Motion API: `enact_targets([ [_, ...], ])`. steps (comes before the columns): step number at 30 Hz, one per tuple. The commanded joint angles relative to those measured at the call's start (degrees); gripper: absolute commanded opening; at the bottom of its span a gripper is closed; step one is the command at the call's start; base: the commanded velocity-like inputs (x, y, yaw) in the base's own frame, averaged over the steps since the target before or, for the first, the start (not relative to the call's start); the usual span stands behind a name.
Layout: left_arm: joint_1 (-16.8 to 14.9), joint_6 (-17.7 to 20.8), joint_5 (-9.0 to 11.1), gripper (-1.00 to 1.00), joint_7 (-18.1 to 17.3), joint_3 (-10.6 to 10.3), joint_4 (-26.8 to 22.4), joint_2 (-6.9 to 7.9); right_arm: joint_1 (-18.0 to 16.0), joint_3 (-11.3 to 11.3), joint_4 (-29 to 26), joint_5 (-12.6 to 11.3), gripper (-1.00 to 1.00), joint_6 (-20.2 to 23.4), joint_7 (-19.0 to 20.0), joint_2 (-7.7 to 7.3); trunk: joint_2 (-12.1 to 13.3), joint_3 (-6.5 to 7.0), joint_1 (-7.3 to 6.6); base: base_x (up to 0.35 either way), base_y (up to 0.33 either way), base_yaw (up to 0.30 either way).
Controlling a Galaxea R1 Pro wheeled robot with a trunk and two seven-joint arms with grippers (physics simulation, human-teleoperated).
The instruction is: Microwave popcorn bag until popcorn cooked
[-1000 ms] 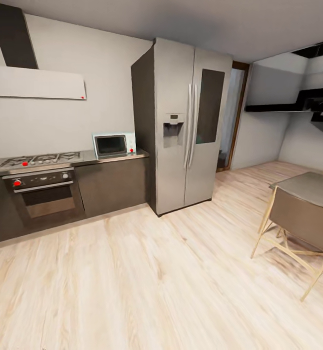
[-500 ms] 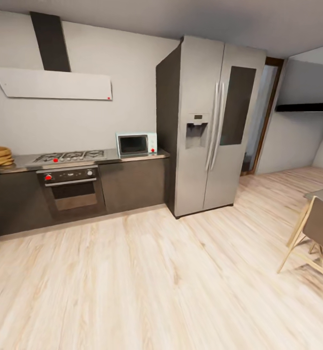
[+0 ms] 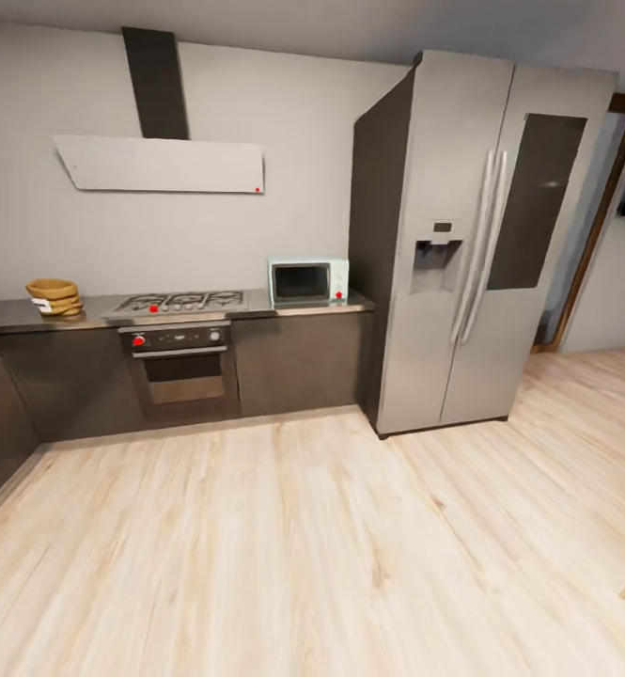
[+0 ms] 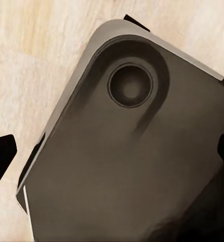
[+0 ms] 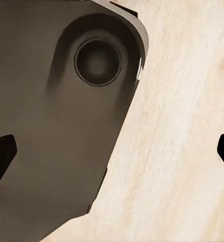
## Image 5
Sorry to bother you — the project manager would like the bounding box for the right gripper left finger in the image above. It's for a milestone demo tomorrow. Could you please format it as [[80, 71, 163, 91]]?
[[0, 134, 17, 180]]

